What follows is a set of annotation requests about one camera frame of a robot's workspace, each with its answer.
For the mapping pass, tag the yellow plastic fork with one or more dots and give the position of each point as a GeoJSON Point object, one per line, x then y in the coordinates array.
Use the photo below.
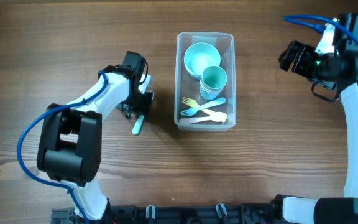
{"type": "Point", "coordinates": [187, 115]}

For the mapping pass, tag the green plastic cup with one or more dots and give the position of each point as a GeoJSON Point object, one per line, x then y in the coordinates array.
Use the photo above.
{"type": "Point", "coordinates": [214, 77]}

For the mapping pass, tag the white plastic spoon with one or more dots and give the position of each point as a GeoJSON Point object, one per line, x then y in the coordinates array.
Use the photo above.
{"type": "Point", "coordinates": [216, 117]}

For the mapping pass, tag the green plastic bowl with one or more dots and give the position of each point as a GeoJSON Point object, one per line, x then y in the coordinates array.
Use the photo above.
{"type": "Point", "coordinates": [199, 56]}

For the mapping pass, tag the blue plastic bowl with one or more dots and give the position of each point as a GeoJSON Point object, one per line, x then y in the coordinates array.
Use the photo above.
{"type": "Point", "coordinates": [198, 77]}

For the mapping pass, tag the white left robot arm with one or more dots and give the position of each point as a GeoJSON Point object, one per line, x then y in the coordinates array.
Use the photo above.
{"type": "Point", "coordinates": [71, 137]}

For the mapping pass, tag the blue plastic fork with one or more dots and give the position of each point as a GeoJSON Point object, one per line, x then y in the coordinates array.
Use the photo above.
{"type": "Point", "coordinates": [195, 107]}

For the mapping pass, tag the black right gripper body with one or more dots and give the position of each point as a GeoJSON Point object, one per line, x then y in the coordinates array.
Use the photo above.
{"type": "Point", "coordinates": [301, 58]}

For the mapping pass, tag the pink plastic cup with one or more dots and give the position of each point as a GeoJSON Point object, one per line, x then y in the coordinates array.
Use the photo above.
{"type": "Point", "coordinates": [210, 90]}

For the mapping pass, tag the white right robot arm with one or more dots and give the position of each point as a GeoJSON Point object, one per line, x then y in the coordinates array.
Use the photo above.
{"type": "Point", "coordinates": [334, 210]}

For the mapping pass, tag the blue plastic cup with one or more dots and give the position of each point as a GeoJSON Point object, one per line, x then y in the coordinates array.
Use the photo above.
{"type": "Point", "coordinates": [208, 95]}

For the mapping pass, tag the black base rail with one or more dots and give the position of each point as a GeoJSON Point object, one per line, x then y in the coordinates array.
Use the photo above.
{"type": "Point", "coordinates": [220, 213]}

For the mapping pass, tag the clear plastic storage container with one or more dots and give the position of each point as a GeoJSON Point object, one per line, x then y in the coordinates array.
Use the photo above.
{"type": "Point", "coordinates": [187, 86]}

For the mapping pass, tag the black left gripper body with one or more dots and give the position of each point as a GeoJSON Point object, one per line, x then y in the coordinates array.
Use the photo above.
{"type": "Point", "coordinates": [138, 106]}

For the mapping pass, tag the green plastic fork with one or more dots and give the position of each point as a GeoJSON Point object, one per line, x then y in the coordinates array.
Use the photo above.
{"type": "Point", "coordinates": [138, 125]}

